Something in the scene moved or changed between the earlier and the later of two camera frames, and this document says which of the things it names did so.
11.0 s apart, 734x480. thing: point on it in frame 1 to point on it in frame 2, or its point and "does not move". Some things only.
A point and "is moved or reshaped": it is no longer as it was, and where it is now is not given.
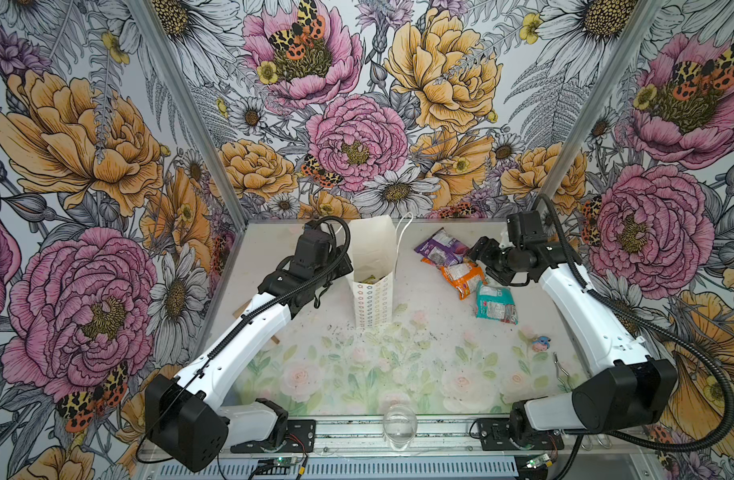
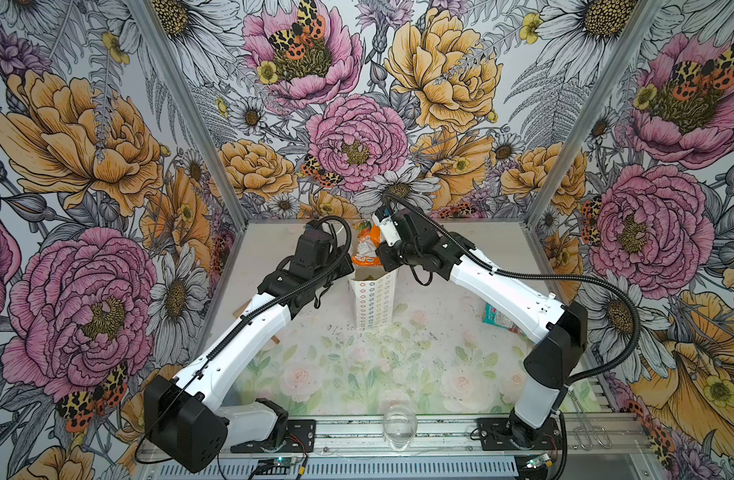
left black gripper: [334, 267] does not move
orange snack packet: [463, 275] is moved or reshaped
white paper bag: [371, 254] does not move
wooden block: [241, 309] does not move
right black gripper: [492, 258] to [387, 257]
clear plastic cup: [399, 426] does not move
